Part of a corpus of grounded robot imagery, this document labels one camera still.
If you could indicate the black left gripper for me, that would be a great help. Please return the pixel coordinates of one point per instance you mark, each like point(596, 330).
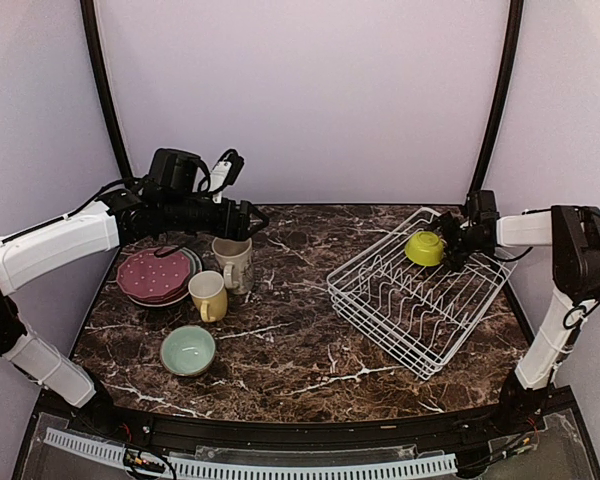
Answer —
point(240, 231)

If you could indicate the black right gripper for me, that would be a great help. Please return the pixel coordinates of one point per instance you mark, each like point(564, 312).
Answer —
point(457, 259)

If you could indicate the lime green bowl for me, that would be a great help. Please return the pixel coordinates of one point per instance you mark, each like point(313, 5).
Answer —
point(425, 248)

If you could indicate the patterned beige tall mug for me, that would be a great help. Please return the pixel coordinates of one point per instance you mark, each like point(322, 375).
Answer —
point(235, 261)

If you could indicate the yellow mug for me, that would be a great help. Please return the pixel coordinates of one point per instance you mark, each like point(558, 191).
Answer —
point(210, 297)

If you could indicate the pink polka dot plate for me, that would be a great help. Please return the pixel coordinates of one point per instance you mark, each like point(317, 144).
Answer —
point(148, 278)

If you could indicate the light teal bowl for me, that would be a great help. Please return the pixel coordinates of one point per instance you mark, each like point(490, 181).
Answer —
point(188, 351)

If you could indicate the pale green flower plate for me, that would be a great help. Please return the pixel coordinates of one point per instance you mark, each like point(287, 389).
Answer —
point(195, 265)

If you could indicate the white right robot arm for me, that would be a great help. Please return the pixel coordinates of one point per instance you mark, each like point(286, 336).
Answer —
point(573, 235)

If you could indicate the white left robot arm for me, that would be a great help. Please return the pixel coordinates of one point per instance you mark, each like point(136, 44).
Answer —
point(109, 222)

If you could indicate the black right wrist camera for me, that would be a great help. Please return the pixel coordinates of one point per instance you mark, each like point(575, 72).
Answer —
point(481, 207)

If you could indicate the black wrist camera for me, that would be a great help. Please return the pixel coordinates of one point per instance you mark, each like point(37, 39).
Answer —
point(481, 207)
point(175, 169)

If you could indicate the white wire dish rack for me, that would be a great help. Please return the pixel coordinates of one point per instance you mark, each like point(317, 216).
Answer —
point(421, 316)

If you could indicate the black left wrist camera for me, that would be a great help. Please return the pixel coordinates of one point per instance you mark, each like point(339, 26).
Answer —
point(175, 169)

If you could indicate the black right corner post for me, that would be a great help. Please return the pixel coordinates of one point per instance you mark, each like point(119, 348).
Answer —
point(505, 71)

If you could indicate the black corner post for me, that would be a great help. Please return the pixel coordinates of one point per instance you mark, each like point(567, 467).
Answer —
point(104, 92)
point(505, 71)

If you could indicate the white slotted cable duct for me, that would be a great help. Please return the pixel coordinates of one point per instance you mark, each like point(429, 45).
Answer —
point(227, 463)

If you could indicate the black left corner post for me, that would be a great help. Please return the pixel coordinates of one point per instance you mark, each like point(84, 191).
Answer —
point(104, 92)

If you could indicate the black front table rail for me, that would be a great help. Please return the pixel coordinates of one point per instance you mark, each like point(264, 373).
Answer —
point(465, 431)

